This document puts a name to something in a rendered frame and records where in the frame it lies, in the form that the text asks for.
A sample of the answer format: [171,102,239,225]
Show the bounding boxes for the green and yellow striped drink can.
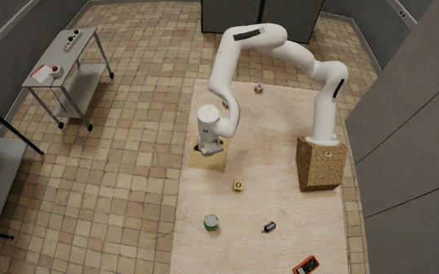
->
[204,214,218,231]

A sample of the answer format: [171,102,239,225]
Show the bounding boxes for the tan flat mat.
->
[187,134,230,172]

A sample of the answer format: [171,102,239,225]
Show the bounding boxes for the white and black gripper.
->
[194,134,223,154]

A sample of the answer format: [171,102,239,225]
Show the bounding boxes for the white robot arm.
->
[197,24,348,156]

